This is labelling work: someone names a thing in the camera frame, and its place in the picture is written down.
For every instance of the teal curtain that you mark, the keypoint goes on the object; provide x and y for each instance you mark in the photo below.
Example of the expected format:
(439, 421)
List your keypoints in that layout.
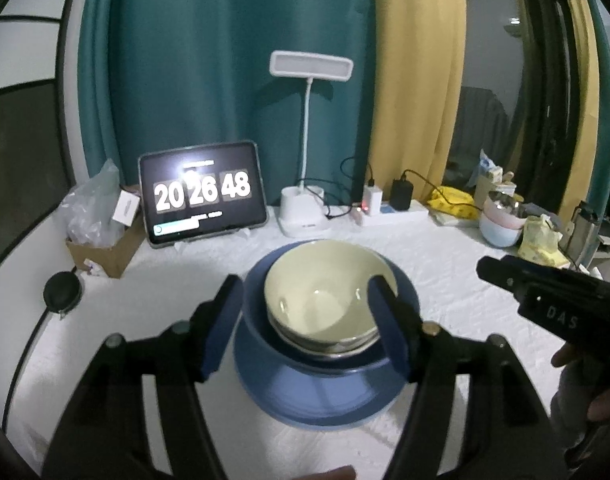
(210, 60)

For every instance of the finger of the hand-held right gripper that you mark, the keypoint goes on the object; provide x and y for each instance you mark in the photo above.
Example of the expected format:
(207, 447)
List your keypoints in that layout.
(500, 267)

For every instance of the large blue plate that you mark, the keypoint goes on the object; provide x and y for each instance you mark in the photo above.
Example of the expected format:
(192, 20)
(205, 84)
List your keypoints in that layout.
(325, 395)

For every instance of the cream bowl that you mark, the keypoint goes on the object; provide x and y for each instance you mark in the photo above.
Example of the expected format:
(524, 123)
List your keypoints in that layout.
(325, 290)

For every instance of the metal cup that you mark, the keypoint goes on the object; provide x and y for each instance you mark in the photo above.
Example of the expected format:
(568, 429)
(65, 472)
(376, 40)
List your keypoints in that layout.
(580, 230)

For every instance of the cardboard box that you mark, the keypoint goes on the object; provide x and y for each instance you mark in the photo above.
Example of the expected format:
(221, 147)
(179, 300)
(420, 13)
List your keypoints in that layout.
(105, 257)

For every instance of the small white box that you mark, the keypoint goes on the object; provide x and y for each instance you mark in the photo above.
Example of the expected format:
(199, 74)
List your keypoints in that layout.
(125, 207)

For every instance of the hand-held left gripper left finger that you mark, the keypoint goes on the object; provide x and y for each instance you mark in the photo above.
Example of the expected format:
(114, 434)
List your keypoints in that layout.
(220, 325)

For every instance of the person's left hand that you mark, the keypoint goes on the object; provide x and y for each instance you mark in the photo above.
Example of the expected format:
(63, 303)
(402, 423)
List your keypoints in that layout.
(330, 474)

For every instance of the large blue bowl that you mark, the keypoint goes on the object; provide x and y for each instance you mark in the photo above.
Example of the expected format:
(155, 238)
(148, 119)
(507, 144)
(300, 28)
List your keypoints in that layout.
(257, 320)

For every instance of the yellow curtain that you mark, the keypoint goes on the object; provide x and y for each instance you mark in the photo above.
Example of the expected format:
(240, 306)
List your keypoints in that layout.
(417, 70)

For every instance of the stainless steel bowl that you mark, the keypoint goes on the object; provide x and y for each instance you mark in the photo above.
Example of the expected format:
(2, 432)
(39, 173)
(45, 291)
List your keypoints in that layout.
(505, 202)

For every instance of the white tablet stand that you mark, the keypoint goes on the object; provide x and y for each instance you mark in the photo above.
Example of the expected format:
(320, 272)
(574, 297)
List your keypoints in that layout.
(180, 245)

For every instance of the black round pouch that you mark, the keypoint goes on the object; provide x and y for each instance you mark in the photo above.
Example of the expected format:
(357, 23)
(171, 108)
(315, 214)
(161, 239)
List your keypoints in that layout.
(62, 294)

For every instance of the white desk lamp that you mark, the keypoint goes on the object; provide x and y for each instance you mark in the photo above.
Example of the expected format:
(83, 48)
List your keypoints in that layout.
(310, 65)

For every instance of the yellow plastic packet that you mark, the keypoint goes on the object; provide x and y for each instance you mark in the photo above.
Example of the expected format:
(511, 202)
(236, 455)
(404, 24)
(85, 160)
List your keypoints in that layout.
(540, 242)

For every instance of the tablet with clock display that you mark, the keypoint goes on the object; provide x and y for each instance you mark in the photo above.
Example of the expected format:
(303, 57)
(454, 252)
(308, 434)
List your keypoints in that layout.
(202, 195)

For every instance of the person's right hand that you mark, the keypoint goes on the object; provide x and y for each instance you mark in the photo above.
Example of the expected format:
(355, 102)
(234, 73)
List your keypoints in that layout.
(565, 355)

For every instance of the white textured tablecloth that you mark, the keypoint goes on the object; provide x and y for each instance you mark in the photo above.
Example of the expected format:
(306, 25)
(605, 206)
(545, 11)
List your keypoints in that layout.
(455, 280)

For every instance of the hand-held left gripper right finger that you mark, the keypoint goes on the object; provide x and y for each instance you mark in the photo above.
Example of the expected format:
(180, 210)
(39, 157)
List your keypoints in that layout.
(390, 330)

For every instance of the white power strip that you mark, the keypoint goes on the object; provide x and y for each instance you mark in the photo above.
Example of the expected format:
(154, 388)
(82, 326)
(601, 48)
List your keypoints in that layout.
(400, 216)

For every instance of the white charger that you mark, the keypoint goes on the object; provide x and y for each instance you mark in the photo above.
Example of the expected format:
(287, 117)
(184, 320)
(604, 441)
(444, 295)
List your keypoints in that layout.
(373, 199)

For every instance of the yellow cloth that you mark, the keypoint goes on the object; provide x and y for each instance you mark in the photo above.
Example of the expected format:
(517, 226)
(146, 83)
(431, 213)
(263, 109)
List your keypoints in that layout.
(452, 202)

